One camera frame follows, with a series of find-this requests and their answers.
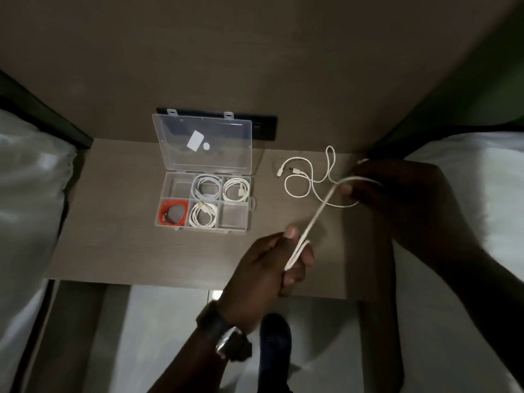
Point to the person's right hand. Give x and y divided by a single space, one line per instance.
397 196

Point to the person's left hand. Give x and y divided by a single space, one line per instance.
256 278

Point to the person's left thumb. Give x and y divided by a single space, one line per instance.
280 238

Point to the person's right fingers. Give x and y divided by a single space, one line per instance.
356 188

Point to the person's left forearm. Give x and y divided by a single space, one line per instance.
188 366

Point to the person's right forearm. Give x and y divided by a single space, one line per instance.
470 278

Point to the clear plastic organizer box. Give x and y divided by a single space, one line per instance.
204 175

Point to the person's dark blue shoe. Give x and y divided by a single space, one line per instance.
275 347

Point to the black and silver wristwatch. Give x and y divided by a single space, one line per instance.
229 339

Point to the white bed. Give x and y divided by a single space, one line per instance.
28 208
462 331

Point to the black wall socket panel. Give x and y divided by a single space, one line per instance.
265 127

